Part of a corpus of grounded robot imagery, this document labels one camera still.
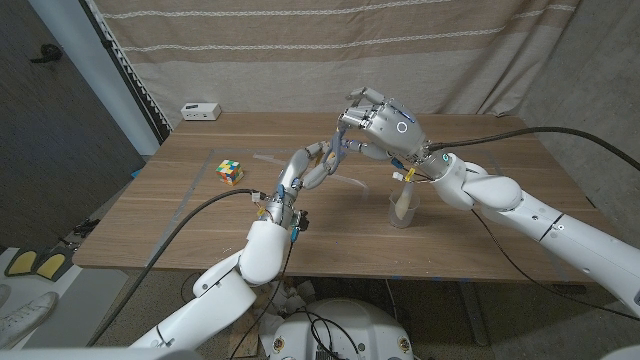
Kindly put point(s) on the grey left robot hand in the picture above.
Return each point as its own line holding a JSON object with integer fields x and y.
{"x": 292, "y": 172}

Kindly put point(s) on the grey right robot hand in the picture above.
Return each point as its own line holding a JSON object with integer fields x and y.
{"x": 395, "y": 130}

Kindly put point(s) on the orange and grey scissors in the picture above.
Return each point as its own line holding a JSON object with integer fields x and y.
{"x": 337, "y": 145}

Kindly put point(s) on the clear tape strip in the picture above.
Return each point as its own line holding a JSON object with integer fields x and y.
{"x": 350, "y": 181}

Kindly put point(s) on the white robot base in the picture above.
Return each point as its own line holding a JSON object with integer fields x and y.
{"x": 350, "y": 325}

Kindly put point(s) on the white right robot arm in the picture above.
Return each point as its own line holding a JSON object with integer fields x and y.
{"x": 515, "y": 200}

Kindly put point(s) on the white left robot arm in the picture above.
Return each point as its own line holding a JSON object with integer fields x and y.
{"x": 225, "y": 295}

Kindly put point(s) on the Rubik's cube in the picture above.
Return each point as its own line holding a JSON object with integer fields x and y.
{"x": 230, "y": 172}

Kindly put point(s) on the cream curved stick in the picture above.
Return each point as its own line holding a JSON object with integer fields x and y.
{"x": 404, "y": 202}

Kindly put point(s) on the clear plastic cup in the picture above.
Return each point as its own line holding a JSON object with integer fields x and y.
{"x": 402, "y": 222}

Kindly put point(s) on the beige striped curtain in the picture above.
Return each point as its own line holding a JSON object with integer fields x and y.
{"x": 325, "y": 65}

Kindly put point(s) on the white power strip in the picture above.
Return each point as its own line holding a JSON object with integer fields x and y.
{"x": 200, "y": 111}

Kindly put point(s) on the crumpled white paper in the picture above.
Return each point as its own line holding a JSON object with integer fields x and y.
{"x": 295, "y": 295}

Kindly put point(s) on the small blue floor scrap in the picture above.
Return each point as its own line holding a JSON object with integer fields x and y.
{"x": 136, "y": 173}

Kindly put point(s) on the black zigzag edge strip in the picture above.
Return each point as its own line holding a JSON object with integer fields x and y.
{"x": 135, "y": 80}

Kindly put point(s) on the grey metal table leg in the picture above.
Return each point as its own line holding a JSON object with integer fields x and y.
{"x": 472, "y": 315}

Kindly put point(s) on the black floor clutter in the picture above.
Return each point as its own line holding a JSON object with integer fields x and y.
{"x": 86, "y": 227}

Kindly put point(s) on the yellow and black foot pedal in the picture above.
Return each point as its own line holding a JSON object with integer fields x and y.
{"x": 52, "y": 265}
{"x": 21, "y": 262}

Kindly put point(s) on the white sneaker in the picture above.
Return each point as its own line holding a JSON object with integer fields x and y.
{"x": 27, "y": 320}

